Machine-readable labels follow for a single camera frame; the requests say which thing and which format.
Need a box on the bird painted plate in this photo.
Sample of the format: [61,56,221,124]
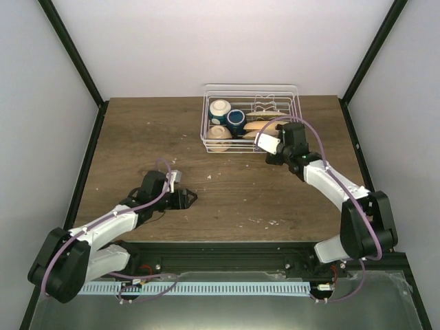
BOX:
[243,129,278,140]

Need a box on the cream orange plate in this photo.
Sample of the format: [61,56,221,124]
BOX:
[243,120,287,131]

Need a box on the dark blue mug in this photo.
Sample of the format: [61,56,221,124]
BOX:
[226,109,247,136]

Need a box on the white wire dish rack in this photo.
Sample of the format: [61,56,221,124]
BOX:
[200,83,302,153]

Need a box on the small white bowl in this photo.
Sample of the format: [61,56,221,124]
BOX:
[207,125,232,140]

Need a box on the white bowl teal outside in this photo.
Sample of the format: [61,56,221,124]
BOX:
[208,99,232,125]

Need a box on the round bamboo steamer tray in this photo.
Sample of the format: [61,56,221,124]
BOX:
[246,110,285,118]

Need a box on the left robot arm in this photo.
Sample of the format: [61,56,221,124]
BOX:
[27,170,197,303]

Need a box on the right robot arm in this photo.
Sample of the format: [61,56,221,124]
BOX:
[255,122,398,277]

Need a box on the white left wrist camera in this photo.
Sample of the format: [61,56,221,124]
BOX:
[164,170,182,193]

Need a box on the light blue slotted cable duct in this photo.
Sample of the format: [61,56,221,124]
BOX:
[77,281,310,296]

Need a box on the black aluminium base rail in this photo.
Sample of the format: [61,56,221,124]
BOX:
[82,240,406,279]

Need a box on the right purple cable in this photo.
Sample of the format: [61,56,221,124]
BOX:
[257,115,384,303]

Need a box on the right black frame post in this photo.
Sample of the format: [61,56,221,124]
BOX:
[342,0,410,102]

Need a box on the black frame post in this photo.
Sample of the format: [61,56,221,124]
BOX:
[36,0,106,108]
[342,0,410,102]

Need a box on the left black frame post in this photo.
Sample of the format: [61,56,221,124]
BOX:
[36,0,106,108]

